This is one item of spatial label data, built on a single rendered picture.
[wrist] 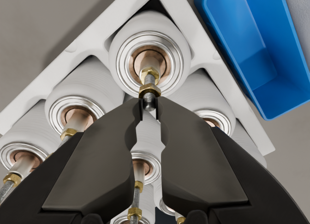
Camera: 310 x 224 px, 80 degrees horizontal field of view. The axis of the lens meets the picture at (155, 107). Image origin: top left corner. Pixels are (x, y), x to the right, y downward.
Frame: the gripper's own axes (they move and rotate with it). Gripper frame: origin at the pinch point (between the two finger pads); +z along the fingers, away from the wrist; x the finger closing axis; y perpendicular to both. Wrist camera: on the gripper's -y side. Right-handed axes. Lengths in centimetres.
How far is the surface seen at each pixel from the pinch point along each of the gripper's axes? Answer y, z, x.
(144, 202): 29.9, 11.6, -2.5
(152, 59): -0.4, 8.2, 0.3
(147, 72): 0.0, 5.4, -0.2
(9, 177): 13.6, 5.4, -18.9
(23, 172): 14.2, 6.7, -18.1
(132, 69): 0.9, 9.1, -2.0
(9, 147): 11.6, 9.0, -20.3
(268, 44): 4.3, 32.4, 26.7
